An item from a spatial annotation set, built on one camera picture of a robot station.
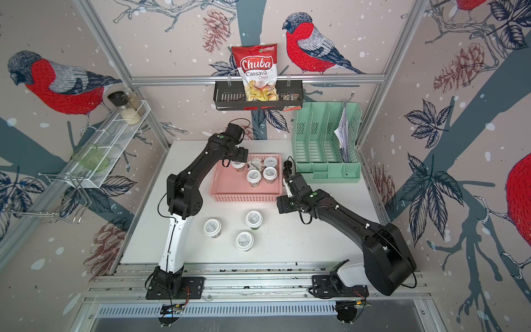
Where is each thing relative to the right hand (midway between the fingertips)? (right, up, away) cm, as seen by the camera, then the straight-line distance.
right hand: (285, 200), depth 87 cm
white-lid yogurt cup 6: (-16, -14, -9) cm, 23 cm away
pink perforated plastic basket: (-28, +4, +16) cm, 32 cm away
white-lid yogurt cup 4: (-30, -10, -5) cm, 32 cm away
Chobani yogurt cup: (-14, +15, +18) cm, 27 cm away
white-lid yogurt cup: (-14, +9, +11) cm, 20 cm away
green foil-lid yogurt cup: (-6, +17, +18) cm, 25 cm away
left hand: (-21, +22, +13) cm, 33 cm away
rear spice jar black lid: (+2, +15, +15) cm, 22 cm away
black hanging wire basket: (-26, +48, +8) cm, 55 cm away
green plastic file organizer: (+21, +24, +32) cm, 45 cm away
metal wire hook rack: (-74, +5, -20) cm, 77 cm away
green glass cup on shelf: (-66, +18, -19) cm, 71 cm away
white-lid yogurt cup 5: (-13, -7, -1) cm, 15 cm away
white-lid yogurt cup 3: (-23, +15, +14) cm, 31 cm away
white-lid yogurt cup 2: (-7, +10, +11) cm, 17 cm away
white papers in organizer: (+26, +31, +3) cm, 40 cm away
